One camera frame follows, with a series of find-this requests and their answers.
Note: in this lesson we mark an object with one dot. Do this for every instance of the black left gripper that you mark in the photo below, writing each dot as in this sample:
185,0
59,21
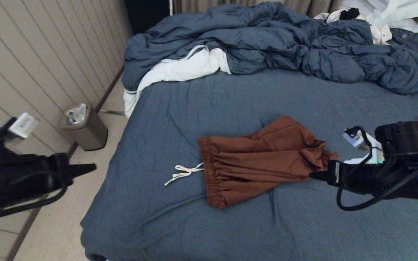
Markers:
20,177

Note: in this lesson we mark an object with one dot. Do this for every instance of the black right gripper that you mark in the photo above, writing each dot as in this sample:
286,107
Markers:
405,174

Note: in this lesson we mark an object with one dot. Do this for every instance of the brown trash bin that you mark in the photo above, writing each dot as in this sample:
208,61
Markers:
89,136

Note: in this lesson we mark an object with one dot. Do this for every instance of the clear plastic bin liner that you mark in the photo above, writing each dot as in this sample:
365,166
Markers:
75,114

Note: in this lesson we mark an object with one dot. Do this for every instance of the bed with blue sheet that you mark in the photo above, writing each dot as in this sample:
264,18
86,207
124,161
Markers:
230,94

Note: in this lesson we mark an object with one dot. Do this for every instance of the white pillow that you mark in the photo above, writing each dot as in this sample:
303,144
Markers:
180,69

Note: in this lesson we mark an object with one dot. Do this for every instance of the cream buttoned garment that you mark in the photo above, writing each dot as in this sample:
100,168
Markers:
381,33

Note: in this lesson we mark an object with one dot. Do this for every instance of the rumpled blue duvet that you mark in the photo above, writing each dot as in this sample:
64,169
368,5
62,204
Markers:
267,36

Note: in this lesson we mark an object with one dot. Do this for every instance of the black cloth item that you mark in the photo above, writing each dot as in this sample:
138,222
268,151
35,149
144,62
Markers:
349,13

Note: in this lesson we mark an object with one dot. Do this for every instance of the dark cabinet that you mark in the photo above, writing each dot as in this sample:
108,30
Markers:
145,14

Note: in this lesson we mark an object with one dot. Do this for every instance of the white shirt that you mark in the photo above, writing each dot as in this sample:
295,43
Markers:
394,11

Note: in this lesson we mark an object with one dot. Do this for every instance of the white vertical trim strip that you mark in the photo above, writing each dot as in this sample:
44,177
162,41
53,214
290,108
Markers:
171,5

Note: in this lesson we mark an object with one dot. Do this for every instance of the beige curtain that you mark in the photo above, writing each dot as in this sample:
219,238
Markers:
194,4

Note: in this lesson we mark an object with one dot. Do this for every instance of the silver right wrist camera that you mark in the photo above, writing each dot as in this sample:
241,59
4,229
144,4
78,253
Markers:
354,139

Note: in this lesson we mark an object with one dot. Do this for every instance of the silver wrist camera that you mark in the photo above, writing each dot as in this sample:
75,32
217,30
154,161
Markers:
23,125
354,139

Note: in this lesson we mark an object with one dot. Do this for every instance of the white right camera bracket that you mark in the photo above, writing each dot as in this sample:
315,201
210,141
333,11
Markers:
376,156

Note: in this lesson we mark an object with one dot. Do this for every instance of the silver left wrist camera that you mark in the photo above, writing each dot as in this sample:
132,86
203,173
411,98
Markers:
23,125

